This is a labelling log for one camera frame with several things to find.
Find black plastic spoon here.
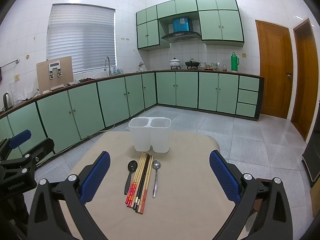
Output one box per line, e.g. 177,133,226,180
124,160,138,195

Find brown wooden door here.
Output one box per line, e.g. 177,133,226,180
255,20,293,119
291,19,318,140

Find red patterned chopstick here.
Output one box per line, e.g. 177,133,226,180
139,156,153,214
127,152,148,207
125,152,146,206

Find black chopstick silver band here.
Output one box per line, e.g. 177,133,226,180
133,154,150,212

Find range hood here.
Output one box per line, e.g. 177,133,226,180
162,31,201,43

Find beige table mat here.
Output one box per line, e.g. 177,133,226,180
72,131,234,239

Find green upper kitchen cabinets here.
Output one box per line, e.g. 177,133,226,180
136,0,245,50

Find white pot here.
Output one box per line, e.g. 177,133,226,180
170,58,181,69

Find green thermos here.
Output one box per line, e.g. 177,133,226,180
231,52,240,72

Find green lower kitchen cabinets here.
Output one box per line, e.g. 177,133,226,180
1,70,264,159

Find blue box above hood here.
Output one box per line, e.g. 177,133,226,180
172,17,193,33

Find white twin utensil holder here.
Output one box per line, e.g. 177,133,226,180
129,117,171,153

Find window blind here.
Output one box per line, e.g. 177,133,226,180
46,3,117,74

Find cardboard box with label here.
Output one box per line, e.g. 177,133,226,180
36,56,74,94

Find green kitchen cabinets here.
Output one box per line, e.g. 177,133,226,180
1,70,264,159
136,0,245,50

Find chrome faucet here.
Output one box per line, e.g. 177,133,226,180
104,56,112,76

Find glass jars on counter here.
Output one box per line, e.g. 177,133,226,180
200,62,227,72

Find black wok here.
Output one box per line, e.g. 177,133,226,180
185,59,200,69

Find plain wooden chopstick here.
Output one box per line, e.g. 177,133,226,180
131,153,149,209

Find metal spoon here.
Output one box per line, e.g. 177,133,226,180
152,159,161,198

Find steel kettle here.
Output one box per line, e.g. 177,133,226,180
3,92,13,111

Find black appliance on right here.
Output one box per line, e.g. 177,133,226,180
303,131,320,187

